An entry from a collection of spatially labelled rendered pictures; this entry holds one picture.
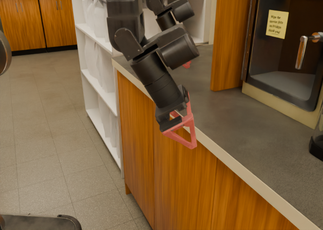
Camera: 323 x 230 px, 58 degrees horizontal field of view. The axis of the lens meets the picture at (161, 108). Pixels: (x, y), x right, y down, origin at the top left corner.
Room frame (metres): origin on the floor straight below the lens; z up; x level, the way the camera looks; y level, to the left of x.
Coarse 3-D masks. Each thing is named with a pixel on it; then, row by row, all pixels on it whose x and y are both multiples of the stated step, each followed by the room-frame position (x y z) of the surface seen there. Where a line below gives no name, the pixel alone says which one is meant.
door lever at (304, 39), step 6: (306, 36) 0.76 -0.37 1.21; (312, 36) 0.77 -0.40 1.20; (318, 36) 0.78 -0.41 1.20; (300, 42) 0.77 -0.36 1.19; (306, 42) 0.76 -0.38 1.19; (300, 48) 0.76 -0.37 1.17; (306, 48) 0.76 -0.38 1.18; (300, 54) 0.76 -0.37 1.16; (300, 60) 0.76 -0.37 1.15; (300, 66) 0.76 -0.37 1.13
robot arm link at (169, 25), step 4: (168, 8) 1.05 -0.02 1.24; (164, 12) 1.04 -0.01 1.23; (168, 12) 1.03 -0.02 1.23; (172, 12) 1.03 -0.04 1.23; (160, 16) 1.03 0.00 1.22; (164, 16) 1.02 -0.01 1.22; (168, 16) 1.03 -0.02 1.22; (172, 16) 1.04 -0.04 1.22; (156, 20) 1.04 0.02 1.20; (160, 20) 1.03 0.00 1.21; (164, 20) 1.02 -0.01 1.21; (168, 20) 1.02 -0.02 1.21; (172, 20) 1.03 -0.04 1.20; (176, 20) 1.03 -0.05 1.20; (160, 24) 1.03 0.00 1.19; (164, 24) 1.02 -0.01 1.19; (168, 24) 1.02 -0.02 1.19; (172, 24) 1.03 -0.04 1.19; (164, 28) 1.02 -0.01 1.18; (168, 28) 1.02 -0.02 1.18
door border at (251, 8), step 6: (252, 0) 1.02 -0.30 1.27; (252, 6) 1.01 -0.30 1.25; (252, 12) 1.01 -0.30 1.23; (252, 18) 1.01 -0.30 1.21; (252, 24) 1.00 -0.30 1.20; (246, 42) 1.02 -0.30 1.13; (246, 48) 1.02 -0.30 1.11; (246, 54) 1.01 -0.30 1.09; (246, 60) 1.01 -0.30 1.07; (246, 66) 1.01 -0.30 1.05; (246, 72) 1.00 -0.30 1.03
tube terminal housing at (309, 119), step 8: (248, 88) 1.00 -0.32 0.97; (256, 88) 0.97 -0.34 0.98; (256, 96) 0.96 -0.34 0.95; (264, 96) 0.93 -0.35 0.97; (272, 96) 0.90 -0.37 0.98; (320, 96) 0.75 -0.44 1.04; (272, 104) 0.89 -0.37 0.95; (280, 104) 0.86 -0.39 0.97; (288, 104) 0.84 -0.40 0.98; (320, 104) 0.74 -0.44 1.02; (288, 112) 0.83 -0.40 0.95; (296, 112) 0.81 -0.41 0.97; (304, 112) 0.78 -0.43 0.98; (312, 112) 0.76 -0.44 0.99; (296, 120) 0.80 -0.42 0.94; (304, 120) 0.78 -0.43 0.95; (312, 120) 0.75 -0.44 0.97; (312, 128) 0.75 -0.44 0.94
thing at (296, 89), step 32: (256, 0) 1.00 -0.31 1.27; (288, 0) 0.89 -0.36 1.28; (320, 0) 0.79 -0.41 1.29; (256, 32) 0.98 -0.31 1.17; (288, 32) 0.87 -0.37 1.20; (320, 32) 0.78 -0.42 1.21; (256, 64) 0.97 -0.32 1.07; (288, 64) 0.85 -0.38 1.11; (320, 64) 0.76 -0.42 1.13; (288, 96) 0.83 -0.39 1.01
